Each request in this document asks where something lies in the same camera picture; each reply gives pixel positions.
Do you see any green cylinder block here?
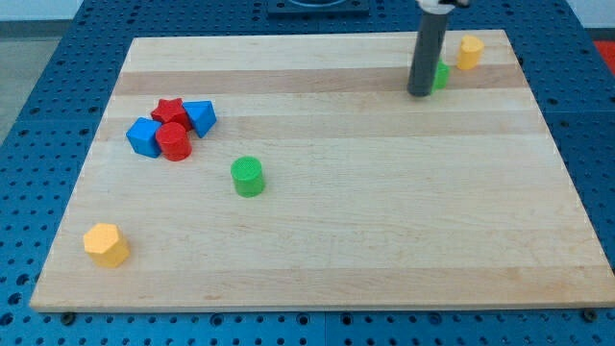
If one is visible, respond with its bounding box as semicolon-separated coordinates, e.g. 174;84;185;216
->
231;156;265;198

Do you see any red star block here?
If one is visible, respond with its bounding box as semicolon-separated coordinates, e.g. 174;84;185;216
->
150;98;193;132

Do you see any green star block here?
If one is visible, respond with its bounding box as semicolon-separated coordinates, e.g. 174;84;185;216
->
431;60;450;91

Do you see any wooden board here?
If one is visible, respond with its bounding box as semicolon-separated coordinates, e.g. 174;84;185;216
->
30;30;614;312

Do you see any blue triangle block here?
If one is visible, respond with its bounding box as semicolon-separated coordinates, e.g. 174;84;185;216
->
183;100;217;138

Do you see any red cylinder block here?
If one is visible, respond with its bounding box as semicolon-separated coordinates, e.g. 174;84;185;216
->
155;122;192;161

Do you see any blue cube block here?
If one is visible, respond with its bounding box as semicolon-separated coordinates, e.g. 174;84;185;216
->
126;117;161;159

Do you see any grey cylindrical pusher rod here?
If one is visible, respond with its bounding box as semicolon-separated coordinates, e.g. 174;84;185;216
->
407;11;448;97

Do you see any yellow heart block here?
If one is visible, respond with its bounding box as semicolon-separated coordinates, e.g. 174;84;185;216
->
456;35;484;70

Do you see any yellow hexagon block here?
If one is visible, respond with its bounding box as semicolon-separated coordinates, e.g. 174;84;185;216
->
83;223;131;268

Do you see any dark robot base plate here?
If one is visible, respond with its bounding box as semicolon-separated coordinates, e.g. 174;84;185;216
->
266;0;370;18

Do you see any white rod mount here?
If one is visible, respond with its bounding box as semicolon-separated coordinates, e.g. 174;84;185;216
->
417;0;471;15

